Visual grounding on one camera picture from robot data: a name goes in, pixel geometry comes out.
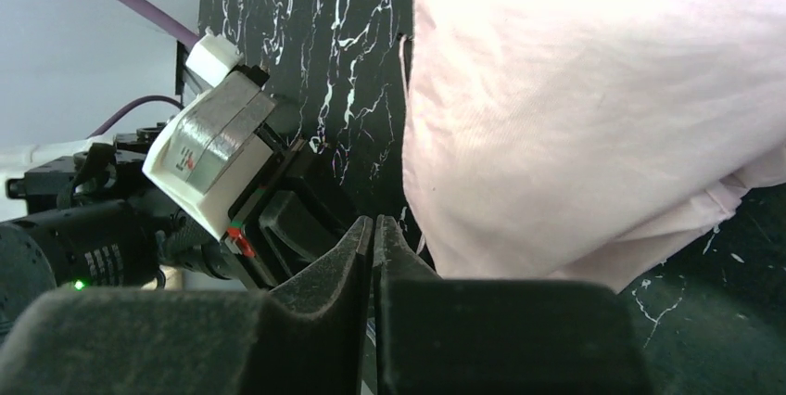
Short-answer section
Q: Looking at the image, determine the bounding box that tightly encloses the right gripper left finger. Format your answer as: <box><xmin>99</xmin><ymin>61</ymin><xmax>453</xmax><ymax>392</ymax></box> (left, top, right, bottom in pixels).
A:
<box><xmin>1</xmin><ymin>216</ymin><xmax>374</xmax><ymax>394</ymax></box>

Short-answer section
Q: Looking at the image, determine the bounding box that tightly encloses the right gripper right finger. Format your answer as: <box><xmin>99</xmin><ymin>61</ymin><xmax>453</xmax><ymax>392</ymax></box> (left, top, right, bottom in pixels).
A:
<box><xmin>373</xmin><ymin>216</ymin><xmax>653</xmax><ymax>394</ymax></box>

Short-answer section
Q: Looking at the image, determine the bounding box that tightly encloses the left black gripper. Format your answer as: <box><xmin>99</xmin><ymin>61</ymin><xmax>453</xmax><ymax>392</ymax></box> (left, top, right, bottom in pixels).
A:
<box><xmin>159</xmin><ymin>134</ymin><xmax>358</xmax><ymax>292</ymax></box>

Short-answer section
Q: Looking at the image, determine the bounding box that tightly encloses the pink and black folding umbrella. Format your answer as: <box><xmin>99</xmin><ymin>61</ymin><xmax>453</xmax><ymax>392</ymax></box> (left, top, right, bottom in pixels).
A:
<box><xmin>402</xmin><ymin>0</ymin><xmax>785</xmax><ymax>290</ymax></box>

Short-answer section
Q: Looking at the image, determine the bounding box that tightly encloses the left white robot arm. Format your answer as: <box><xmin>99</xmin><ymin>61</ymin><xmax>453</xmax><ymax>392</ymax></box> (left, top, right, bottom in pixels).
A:
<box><xmin>1</xmin><ymin>126</ymin><xmax>357</xmax><ymax>329</ymax></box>

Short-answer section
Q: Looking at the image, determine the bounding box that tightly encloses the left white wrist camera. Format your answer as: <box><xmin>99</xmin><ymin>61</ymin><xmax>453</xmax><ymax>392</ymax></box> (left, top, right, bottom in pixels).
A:
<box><xmin>142</xmin><ymin>71</ymin><xmax>276</xmax><ymax>240</ymax></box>

